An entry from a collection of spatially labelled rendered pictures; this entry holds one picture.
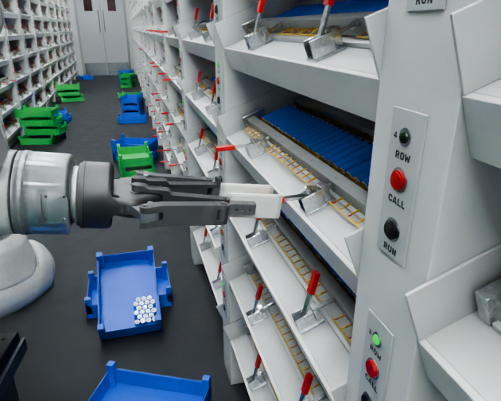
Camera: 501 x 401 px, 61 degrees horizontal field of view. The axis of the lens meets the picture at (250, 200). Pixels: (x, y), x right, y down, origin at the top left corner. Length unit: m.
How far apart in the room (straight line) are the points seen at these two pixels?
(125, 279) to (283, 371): 0.93
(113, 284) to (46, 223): 1.18
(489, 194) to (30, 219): 0.41
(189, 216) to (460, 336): 0.28
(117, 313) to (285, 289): 0.95
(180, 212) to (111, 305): 1.17
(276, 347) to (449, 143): 0.67
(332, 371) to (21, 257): 0.78
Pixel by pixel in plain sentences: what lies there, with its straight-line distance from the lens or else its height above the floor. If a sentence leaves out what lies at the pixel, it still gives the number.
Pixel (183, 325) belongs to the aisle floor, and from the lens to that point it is 1.57.
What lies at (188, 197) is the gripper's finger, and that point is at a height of 0.78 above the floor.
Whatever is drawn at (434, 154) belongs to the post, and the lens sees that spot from 0.32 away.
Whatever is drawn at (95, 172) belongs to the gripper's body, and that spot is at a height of 0.82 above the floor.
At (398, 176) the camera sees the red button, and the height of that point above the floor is 0.85.
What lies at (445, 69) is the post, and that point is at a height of 0.93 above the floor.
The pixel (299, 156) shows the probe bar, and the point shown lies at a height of 0.77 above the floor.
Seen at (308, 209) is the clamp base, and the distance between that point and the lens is 0.56.
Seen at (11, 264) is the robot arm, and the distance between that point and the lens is 1.13.
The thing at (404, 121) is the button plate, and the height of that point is 0.89.
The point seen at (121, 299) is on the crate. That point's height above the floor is 0.07.
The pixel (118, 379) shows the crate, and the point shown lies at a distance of 1.39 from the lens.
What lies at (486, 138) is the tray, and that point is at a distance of 0.30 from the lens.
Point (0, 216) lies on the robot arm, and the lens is 0.49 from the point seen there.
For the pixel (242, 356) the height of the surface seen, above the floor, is 0.17.
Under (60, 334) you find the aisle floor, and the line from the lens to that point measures 1.64.
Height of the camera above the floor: 0.96
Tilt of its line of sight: 22 degrees down
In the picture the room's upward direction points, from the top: straight up
